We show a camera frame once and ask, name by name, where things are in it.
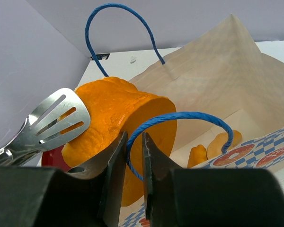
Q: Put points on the right gripper paddle right finger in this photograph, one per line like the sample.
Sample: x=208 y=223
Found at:
x=164 y=190

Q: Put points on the right gripper black paddle left finger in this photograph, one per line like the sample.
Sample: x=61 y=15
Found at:
x=100 y=185

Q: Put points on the silver tong finger of the left gripper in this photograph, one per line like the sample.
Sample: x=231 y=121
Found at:
x=57 y=120

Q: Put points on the golden fake croissant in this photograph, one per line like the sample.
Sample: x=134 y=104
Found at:
x=197 y=155
x=215 y=147

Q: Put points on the large round fake bread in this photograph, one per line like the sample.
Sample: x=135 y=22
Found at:
x=115 y=105

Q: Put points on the dark red round plate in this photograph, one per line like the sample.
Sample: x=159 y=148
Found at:
x=53 y=158

